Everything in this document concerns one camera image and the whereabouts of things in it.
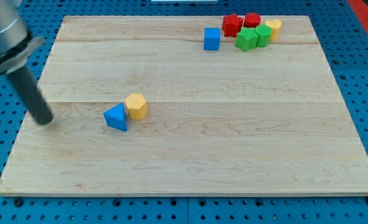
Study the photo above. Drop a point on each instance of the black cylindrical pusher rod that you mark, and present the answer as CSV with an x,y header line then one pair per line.
x,y
25,86

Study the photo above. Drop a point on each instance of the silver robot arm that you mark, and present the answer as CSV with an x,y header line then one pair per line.
x,y
17,44

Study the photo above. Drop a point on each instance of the blue triangle block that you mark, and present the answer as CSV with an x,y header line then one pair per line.
x,y
116,118

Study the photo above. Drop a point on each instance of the yellow hexagon block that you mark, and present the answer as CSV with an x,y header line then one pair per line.
x,y
137,106

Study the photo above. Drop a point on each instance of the wooden board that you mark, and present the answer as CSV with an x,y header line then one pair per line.
x,y
269,122

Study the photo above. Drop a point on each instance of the blue cube block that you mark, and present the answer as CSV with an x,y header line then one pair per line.
x,y
211,38

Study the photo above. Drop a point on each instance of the red star block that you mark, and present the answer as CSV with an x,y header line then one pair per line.
x,y
232,25

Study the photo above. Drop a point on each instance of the green star block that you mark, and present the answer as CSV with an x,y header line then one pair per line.
x,y
246,39

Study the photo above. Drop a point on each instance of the red cylinder block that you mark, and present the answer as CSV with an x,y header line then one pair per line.
x,y
251,20

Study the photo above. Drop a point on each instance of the green cylinder block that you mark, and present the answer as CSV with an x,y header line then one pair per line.
x,y
264,33

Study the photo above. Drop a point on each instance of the yellow heart block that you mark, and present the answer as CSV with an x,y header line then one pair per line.
x,y
275,25

